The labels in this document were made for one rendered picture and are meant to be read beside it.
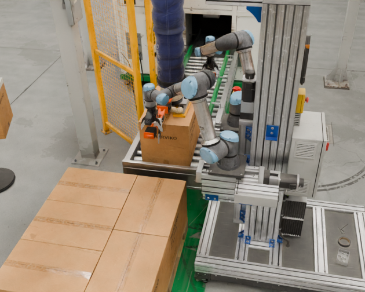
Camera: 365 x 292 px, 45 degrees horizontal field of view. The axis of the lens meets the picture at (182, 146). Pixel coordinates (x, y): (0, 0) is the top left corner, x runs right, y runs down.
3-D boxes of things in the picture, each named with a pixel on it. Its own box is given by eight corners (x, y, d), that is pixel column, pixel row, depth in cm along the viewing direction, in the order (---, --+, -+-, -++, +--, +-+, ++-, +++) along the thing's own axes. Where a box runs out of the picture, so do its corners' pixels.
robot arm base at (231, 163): (241, 157, 285) (241, 145, 280) (238, 172, 274) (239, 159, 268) (218, 154, 288) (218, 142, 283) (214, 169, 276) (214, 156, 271)
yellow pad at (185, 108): (182, 95, 372) (182, 90, 369) (193, 97, 370) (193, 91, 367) (172, 116, 345) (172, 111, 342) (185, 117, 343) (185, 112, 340)
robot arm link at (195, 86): (232, 156, 265) (208, 70, 248) (214, 167, 257) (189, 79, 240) (218, 154, 275) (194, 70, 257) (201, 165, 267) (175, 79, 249)
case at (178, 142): (159, 123, 411) (156, 86, 388) (201, 127, 405) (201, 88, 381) (142, 163, 364) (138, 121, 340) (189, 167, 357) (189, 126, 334)
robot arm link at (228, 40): (225, 51, 297) (195, 60, 342) (238, 48, 300) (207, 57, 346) (221, 34, 295) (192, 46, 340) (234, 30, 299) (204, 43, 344)
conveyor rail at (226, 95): (233, 65, 541) (234, 51, 530) (237, 65, 540) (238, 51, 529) (201, 187, 359) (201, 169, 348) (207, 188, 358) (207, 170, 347)
